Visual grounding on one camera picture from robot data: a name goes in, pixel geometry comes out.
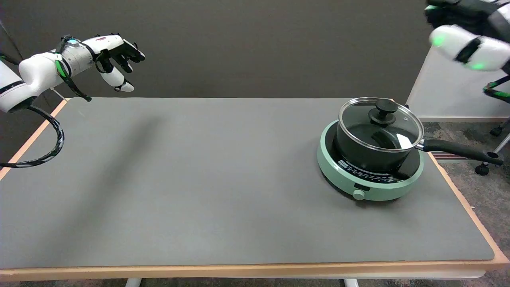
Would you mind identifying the green black wrist cable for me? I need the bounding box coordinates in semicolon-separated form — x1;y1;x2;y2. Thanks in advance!
483;75;510;103

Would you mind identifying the black office chair base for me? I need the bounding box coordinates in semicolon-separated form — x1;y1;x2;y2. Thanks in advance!
475;120;510;176

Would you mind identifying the white partition panel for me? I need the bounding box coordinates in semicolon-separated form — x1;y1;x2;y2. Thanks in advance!
406;44;510;122

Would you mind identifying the black braided cable loop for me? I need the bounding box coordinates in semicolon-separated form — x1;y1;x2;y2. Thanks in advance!
0;104;65;168

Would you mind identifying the red striped floor strip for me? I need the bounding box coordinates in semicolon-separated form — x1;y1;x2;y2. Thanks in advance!
432;151;475;161

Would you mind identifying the green round induction cooker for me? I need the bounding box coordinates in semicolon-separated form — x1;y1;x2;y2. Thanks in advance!
317;120;426;202

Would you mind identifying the black saucepan with long handle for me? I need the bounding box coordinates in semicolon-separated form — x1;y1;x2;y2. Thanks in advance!
335;120;504;173

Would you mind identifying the grey table mat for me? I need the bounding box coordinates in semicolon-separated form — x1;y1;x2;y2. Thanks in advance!
0;98;495;269

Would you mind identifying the green black cable strap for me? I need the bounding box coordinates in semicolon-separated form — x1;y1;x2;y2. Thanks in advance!
55;35;92;102

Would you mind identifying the glass pot lid black knob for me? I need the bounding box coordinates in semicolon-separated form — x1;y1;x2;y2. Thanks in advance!
338;97;424;153

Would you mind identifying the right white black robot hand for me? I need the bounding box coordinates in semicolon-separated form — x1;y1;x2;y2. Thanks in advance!
424;0;510;73

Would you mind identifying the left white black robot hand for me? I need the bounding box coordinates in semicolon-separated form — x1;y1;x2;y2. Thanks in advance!
82;33;145;93

